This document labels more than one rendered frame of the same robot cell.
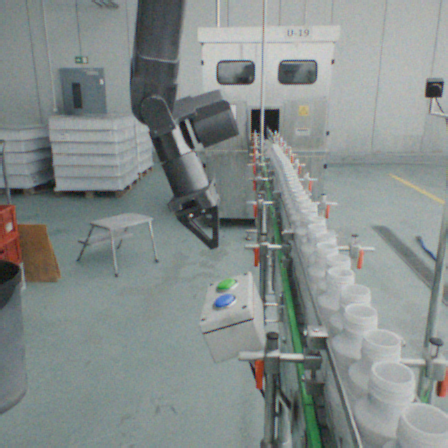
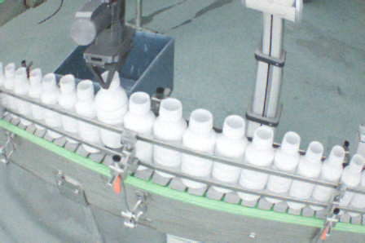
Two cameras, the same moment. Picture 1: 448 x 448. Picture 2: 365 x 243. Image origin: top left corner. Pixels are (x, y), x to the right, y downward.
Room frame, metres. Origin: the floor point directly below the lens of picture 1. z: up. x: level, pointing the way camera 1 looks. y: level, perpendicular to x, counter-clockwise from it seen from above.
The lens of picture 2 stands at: (0.30, -0.76, 1.71)
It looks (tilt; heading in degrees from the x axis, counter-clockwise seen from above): 42 degrees down; 106
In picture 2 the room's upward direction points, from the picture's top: 2 degrees clockwise
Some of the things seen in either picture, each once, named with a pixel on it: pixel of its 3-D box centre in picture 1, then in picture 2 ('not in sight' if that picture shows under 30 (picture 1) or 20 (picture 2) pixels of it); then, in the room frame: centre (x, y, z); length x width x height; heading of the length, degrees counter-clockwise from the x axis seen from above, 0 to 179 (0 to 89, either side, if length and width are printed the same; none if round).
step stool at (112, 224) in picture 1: (115, 239); not in sight; (3.68, 0.98, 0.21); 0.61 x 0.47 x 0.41; 50
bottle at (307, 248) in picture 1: (314, 265); not in sight; (0.81, -0.18, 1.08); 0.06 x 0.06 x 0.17
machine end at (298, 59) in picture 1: (263, 130); not in sight; (5.48, -0.47, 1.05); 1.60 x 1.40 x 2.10; 177
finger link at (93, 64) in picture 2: not in sight; (107, 64); (-0.02, -0.14, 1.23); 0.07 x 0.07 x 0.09; 87
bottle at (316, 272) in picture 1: (324, 290); not in sight; (0.69, -0.17, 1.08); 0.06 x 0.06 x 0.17
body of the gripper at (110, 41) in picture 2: not in sight; (109, 33); (-0.02, -0.13, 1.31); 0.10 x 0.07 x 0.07; 87
